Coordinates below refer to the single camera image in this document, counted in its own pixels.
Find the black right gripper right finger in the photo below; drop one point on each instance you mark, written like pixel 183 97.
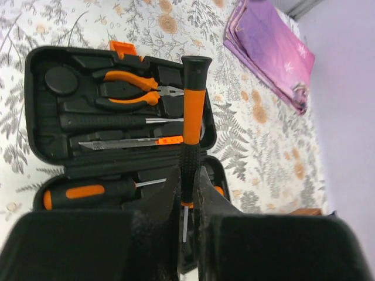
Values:
pixel 233 245

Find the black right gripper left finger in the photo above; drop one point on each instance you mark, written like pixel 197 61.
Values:
pixel 140 244

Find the black orange handled screwdriver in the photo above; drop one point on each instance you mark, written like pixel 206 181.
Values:
pixel 89 193

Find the black plastic tool case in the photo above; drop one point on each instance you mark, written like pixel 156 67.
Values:
pixel 58 80

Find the small steel hammer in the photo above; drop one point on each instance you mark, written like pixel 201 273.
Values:
pixel 75 122

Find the orange black long-nose pliers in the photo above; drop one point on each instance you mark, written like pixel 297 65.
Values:
pixel 125 92

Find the small black orange screwdriver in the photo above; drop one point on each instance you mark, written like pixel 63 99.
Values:
pixel 195 70

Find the orange compartment tray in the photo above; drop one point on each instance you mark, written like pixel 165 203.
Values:
pixel 307 211

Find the purple folded cloth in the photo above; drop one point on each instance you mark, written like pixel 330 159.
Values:
pixel 258 37

